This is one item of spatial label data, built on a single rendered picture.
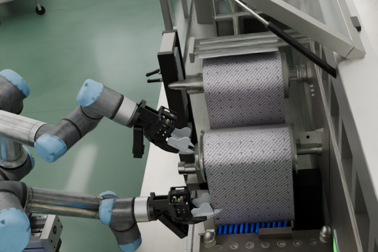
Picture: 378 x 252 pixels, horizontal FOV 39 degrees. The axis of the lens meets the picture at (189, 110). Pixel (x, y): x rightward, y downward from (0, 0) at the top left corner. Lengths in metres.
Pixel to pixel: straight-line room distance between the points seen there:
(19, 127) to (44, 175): 2.13
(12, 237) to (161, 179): 0.72
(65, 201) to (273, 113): 0.68
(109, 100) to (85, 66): 3.31
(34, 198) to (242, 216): 0.61
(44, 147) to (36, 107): 2.95
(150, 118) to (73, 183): 2.11
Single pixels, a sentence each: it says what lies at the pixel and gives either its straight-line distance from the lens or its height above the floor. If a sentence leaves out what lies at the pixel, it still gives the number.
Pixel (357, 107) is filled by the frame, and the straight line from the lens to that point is 0.98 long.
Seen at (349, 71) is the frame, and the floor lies 1.65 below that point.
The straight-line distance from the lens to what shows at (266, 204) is 1.56.
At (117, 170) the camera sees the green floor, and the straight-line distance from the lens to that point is 3.49.
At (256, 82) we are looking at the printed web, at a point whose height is 1.36.
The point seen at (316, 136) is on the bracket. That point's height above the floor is 1.29.
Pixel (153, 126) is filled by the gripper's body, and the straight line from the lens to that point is 1.45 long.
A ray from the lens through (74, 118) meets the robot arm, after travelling 1.48.
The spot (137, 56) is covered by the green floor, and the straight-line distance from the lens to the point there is 4.66.
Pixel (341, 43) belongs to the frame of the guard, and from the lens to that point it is 1.09.
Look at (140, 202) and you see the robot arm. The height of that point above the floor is 1.15.
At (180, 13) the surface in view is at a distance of 2.36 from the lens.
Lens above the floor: 2.24
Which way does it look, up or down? 35 degrees down
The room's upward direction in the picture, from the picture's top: 11 degrees counter-clockwise
